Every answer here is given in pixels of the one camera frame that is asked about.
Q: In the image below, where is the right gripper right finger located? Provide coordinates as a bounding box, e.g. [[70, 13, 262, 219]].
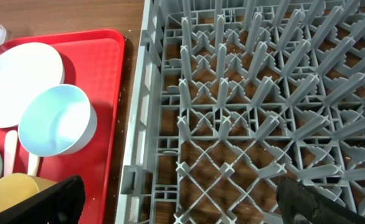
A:
[[276, 177, 365, 224]]

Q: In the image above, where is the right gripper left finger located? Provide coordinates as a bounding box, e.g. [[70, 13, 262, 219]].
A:
[[0, 175, 85, 224]]

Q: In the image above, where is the yellow plastic cup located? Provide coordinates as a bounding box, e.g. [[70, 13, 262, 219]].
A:
[[0, 173, 57, 212]]

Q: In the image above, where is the white plastic spoon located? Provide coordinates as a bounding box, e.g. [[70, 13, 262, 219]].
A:
[[27, 153, 40, 176]]

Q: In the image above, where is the white plastic fork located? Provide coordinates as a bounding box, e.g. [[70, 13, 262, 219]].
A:
[[3, 130, 18, 177]]

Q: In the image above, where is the light blue bowl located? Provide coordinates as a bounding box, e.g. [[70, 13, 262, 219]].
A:
[[18, 84, 98, 157]]

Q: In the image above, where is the light blue plate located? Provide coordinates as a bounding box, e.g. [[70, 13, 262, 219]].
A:
[[0, 42, 65, 128]]

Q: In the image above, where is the grey dishwasher rack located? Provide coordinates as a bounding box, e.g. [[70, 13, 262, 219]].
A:
[[115, 1, 365, 223]]

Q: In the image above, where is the red serving tray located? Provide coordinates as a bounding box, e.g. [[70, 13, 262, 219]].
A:
[[0, 29, 125, 224]]

